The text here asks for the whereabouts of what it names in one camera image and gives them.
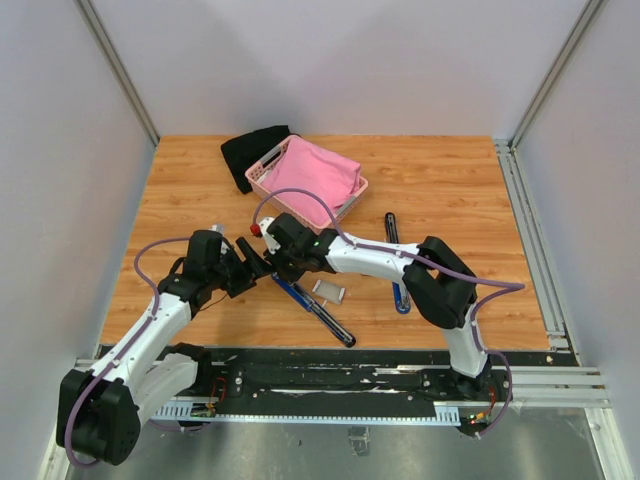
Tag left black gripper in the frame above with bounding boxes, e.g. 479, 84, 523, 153
208, 236, 275, 298

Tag silver staple strips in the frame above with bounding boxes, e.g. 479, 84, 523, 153
312, 279, 346, 305

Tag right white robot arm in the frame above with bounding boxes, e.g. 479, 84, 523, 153
251, 213, 489, 400

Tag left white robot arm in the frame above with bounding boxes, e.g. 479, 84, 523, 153
56, 229, 273, 469

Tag pink folded cloth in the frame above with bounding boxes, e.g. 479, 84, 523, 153
261, 135, 361, 215

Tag pink plastic basket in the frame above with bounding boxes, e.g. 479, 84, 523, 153
245, 135, 369, 231

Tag black folded cloth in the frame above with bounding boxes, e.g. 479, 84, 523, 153
220, 125, 292, 194

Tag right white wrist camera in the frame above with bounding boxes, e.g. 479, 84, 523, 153
250, 217, 280, 253

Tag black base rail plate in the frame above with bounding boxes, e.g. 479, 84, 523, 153
99, 344, 516, 421

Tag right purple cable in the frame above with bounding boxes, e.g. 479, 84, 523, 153
252, 187, 526, 436

